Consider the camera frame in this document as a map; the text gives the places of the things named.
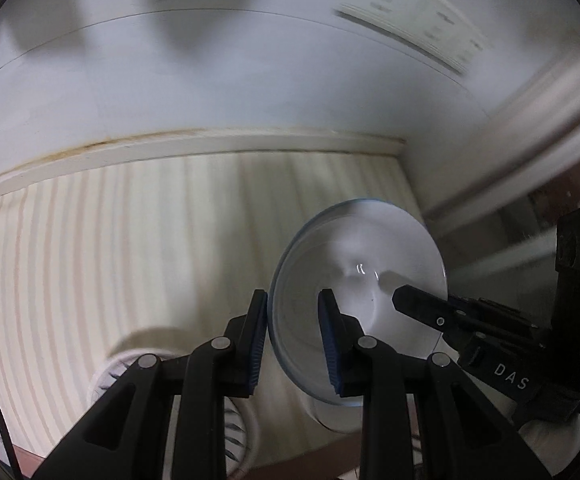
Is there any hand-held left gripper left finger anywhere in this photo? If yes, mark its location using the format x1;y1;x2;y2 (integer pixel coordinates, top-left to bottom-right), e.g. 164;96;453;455
34;289;269;480

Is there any metal door frame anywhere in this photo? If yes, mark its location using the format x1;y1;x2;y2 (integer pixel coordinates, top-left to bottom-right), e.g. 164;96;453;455
410;55;580;271

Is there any white bowl with dark rim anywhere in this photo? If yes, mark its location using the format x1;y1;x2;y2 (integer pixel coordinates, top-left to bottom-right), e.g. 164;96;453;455
268;199;448;407

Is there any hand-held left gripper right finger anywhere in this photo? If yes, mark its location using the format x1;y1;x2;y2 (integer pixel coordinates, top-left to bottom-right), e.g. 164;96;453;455
317;288;553;480

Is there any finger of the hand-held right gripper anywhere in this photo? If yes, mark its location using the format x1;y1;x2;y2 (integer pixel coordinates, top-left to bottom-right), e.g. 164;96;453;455
392;285;551;356

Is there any striped tablecloth with cat print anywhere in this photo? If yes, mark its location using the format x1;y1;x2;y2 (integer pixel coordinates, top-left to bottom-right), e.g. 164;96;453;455
0;152;421;480

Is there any white plate with blue stripes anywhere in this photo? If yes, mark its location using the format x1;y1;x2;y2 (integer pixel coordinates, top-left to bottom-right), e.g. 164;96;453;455
87;347;263;480

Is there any plain white bowl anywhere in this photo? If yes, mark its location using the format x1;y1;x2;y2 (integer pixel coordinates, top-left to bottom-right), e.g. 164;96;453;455
312;374;580;480

